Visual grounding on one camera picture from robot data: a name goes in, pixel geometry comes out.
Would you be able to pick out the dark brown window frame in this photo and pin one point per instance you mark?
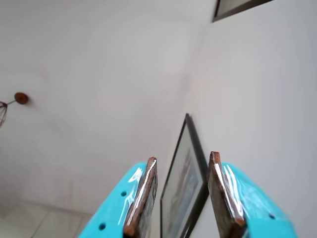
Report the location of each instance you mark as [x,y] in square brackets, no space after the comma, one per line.
[219,17]

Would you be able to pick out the black framed wall picture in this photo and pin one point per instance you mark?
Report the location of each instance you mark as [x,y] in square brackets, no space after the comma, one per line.
[183,178]

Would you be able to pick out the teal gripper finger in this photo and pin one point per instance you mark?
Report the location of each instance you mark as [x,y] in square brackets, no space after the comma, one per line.
[111,203]
[252,208]

